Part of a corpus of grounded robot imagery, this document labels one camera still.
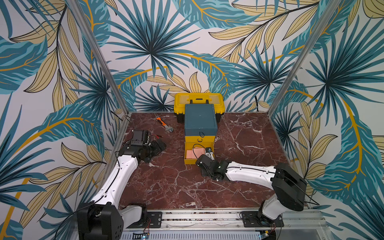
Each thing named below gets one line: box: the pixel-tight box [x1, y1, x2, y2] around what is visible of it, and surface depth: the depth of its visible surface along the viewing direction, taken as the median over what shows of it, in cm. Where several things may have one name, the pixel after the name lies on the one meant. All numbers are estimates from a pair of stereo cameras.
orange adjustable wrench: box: [155, 115, 174, 133], surface depth 112 cm
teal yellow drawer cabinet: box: [184, 103, 218, 165], surface depth 88 cm
